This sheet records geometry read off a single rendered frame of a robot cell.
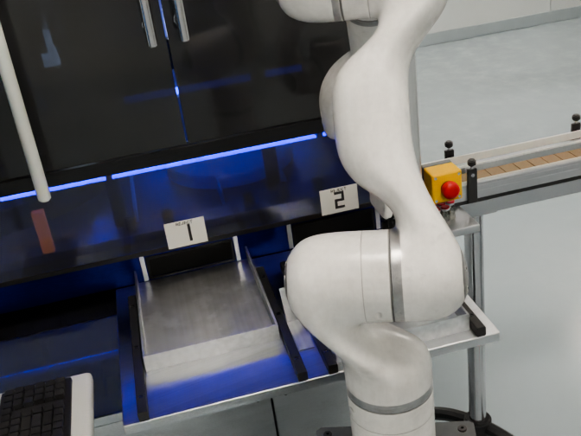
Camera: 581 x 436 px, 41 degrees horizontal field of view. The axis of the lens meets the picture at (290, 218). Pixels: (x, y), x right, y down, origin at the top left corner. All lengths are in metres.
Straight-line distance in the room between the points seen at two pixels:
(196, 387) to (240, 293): 0.31
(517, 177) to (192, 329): 0.89
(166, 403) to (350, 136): 0.65
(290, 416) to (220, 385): 0.57
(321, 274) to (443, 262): 0.15
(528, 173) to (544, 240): 1.62
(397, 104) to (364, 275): 0.22
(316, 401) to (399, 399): 0.93
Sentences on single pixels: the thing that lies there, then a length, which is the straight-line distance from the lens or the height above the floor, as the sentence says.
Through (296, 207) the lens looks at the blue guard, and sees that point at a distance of 1.68.
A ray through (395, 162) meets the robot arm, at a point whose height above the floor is 1.37.
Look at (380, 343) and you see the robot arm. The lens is 1.05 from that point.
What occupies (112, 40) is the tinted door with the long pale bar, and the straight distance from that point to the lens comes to 1.53.
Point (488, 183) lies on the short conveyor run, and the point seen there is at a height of 0.92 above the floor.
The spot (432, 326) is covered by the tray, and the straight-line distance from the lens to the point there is 1.46.
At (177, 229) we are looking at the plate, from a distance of 1.65.
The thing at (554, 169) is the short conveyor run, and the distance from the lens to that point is 2.03.
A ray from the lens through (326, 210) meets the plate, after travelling 1.70.
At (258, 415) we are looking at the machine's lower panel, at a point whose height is 0.49.
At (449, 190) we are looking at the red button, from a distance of 1.75.
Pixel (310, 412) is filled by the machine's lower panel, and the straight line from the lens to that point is 1.99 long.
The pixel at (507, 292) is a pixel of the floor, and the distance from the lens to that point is 3.23.
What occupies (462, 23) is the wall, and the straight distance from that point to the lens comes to 6.86.
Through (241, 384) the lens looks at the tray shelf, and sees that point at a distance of 1.42.
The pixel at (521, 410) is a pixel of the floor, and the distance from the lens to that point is 2.68.
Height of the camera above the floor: 1.75
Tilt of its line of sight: 26 degrees down
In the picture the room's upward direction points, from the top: 8 degrees counter-clockwise
